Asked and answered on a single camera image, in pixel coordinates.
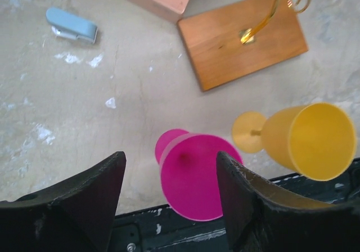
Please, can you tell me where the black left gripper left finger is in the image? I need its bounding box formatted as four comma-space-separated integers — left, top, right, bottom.
1, 151, 126, 251

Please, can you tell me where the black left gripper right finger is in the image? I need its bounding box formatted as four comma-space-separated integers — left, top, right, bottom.
216, 152, 359, 251

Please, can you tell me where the pink plastic goblet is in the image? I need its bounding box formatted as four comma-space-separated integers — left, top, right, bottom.
155, 129, 243, 222

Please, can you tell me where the gold wire wine glass rack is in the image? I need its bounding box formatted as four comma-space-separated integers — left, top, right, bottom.
177, 0, 316, 92

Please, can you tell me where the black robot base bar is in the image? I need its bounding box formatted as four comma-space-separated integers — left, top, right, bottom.
111, 157, 360, 252

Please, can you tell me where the yellow plastic goblet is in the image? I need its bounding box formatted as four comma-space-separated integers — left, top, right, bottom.
231, 102, 357, 181

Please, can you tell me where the light blue stapler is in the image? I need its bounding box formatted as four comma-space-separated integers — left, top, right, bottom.
46, 7, 98, 44

